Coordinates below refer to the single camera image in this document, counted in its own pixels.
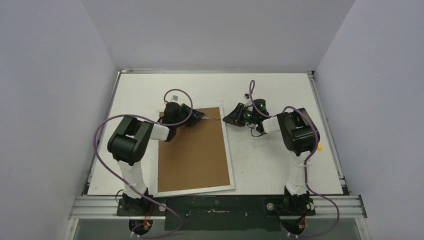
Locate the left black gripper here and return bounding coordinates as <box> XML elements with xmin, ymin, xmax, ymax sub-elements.
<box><xmin>174</xmin><ymin>104</ymin><xmax>206</xmax><ymax>129</ymax></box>

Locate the white picture frame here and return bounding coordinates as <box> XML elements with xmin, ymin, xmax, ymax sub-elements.
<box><xmin>150</xmin><ymin>105</ymin><xmax>236</xmax><ymax>197</ymax></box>

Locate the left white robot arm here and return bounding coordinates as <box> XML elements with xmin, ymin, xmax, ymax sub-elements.
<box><xmin>107</xmin><ymin>102</ymin><xmax>206</xmax><ymax>216</ymax></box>

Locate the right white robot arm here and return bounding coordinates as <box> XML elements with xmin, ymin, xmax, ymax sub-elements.
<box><xmin>222</xmin><ymin>98</ymin><xmax>320</xmax><ymax>217</ymax></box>

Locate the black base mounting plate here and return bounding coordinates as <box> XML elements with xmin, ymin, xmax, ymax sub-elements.
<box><xmin>116</xmin><ymin>195</ymin><xmax>316</xmax><ymax>232</ymax></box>

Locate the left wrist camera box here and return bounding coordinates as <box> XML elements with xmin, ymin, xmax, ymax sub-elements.
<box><xmin>170</xmin><ymin>95</ymin><xmax>179</xmax><ymax>103</ymax></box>

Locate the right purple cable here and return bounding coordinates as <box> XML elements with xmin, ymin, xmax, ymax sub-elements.
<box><xmin>248</xmin><ymin>80</ymin><xmax>341</xmax><ymax>239</ymax></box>

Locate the purple cable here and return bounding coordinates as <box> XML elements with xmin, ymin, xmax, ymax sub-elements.
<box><xmin>92</xmin><ymin>88</ymin><xmax>194</xmax><ymax>239</ymax></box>
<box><xmin>248</xmin><ymin>80</ymin><xmax>341</xmax><ymax>239</ymax></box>

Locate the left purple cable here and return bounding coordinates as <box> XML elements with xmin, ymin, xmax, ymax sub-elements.
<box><xmin>92</xmin><ymin>88</ymin><xmax>194</xmax><ymax>239</ymax></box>

